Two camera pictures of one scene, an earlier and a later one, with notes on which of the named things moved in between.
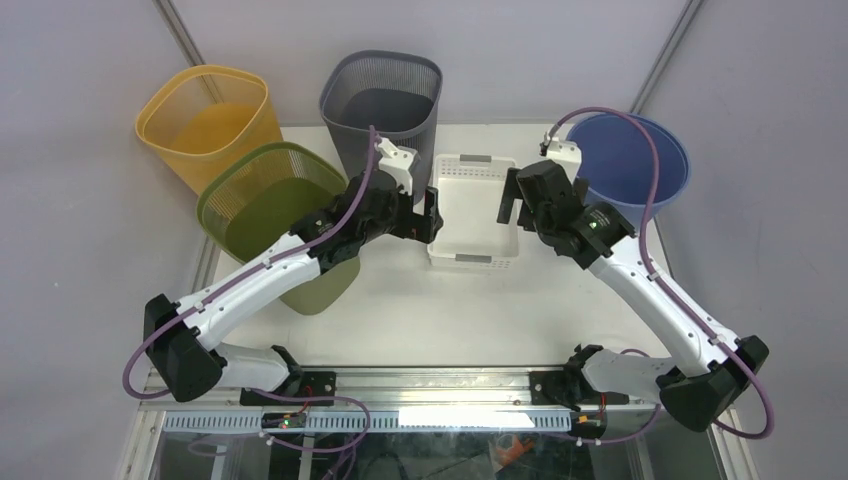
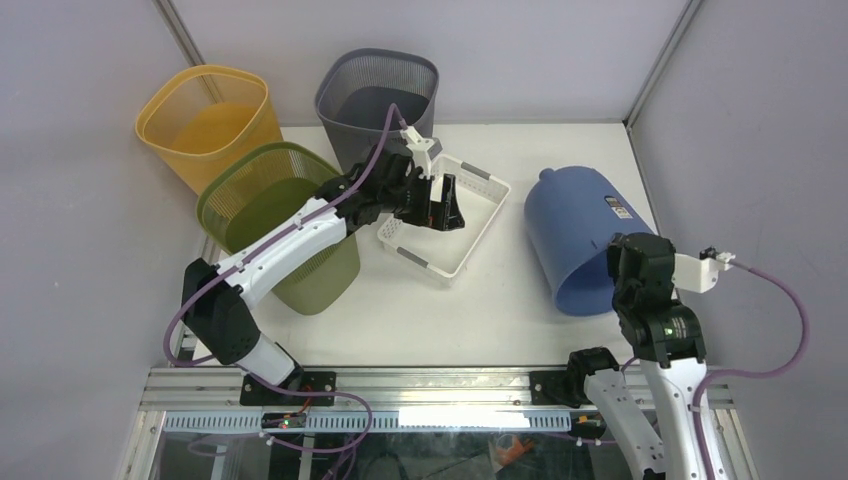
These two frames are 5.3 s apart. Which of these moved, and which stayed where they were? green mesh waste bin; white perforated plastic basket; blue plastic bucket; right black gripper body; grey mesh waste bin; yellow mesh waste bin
Moved: white perforated plastic basket; blue plastic bucket; right black gripper body
Stayed: grey mesh waste bin; green mesh waste bin; yellow mesh waste bin
